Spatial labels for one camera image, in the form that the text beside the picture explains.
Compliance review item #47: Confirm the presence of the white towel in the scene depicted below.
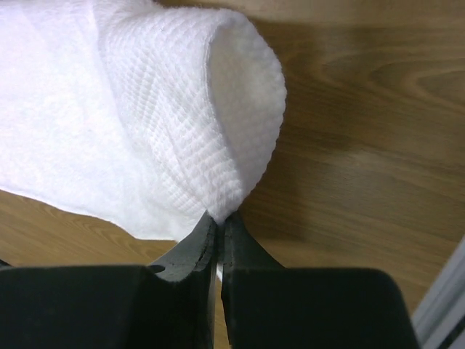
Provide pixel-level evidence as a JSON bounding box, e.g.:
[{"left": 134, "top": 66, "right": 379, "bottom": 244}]
[{"left": 1, "top": 1, "right": 286, "bottom": 241}]

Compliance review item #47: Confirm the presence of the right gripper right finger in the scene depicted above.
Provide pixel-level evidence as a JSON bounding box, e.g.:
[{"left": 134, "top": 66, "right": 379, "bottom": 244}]
[{"left": 222, "top": 213, "right": 419, "bottom": 349}]

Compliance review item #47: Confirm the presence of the aluminium frame rail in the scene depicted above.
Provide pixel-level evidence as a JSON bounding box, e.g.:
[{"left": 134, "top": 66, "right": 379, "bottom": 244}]
[{"left": 412, "top": 241, "right": 465, "bottom": 349}]

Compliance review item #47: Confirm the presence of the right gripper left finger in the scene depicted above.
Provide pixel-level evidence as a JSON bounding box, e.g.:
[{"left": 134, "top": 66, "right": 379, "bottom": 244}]
[{"left": 1, "top": 215, "right": 217, "bottom": 348}]

